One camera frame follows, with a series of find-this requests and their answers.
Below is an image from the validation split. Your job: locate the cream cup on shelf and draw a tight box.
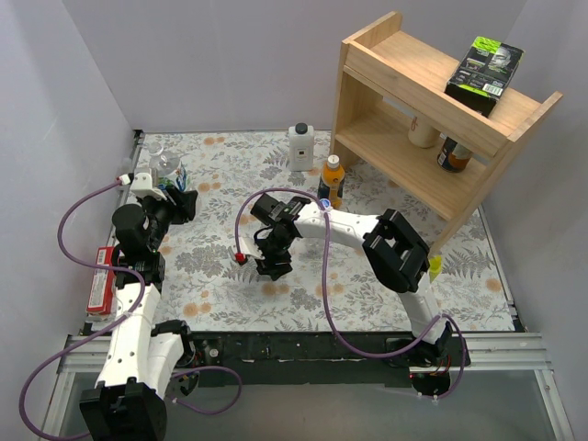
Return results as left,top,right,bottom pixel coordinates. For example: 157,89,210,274
408,116,440,149

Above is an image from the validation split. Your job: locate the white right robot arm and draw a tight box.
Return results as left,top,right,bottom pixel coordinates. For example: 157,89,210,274
237,192,452,366

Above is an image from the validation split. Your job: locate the dark jar on shelf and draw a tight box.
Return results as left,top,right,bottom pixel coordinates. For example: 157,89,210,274
437,138,473,173

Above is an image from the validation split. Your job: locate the red snack box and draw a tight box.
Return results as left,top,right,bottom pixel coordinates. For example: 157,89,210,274
86,246,116,319

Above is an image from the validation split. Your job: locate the orange juice bottle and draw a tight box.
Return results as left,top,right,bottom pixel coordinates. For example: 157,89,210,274
317,154,345,209

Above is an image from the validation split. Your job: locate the small clear bottle at wall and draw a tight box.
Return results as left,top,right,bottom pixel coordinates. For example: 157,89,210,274
118,157,132,175

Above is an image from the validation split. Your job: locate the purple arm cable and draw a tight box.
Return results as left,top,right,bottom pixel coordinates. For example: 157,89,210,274
20,176,243,438
233,187,469,400

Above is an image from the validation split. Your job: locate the wooden shelf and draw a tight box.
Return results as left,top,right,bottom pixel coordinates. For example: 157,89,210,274
331,11,562,254

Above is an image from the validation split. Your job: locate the yellow squeeze bottle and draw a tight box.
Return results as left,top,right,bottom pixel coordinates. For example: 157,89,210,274
428,255,443,283

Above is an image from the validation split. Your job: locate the blue bottle cap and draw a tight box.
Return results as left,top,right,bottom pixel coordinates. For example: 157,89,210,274
320,198,333,210

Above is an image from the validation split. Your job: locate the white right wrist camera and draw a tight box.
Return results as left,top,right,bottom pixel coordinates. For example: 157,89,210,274
232,237,264,266

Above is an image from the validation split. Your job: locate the clear water bottle white-blue label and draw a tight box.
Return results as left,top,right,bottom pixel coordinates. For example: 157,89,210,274
147,143,187,191

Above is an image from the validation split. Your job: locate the white square lotion bottle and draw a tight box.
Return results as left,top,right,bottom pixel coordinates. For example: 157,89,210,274
288,122,314,172

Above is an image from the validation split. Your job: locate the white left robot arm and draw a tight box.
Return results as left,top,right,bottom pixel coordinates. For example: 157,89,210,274
79,187,198,440

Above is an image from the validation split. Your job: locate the black green product box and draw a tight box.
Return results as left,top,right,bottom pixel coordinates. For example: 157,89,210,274
445,36,525,117

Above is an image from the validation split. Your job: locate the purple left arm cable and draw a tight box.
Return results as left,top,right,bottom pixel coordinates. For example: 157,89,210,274
20,176,243,438

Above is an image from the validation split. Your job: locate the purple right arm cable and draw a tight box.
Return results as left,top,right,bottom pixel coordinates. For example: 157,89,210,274
233,187,469,400

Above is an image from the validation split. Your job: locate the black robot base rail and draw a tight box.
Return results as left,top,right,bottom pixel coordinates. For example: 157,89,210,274
182,332,470,396

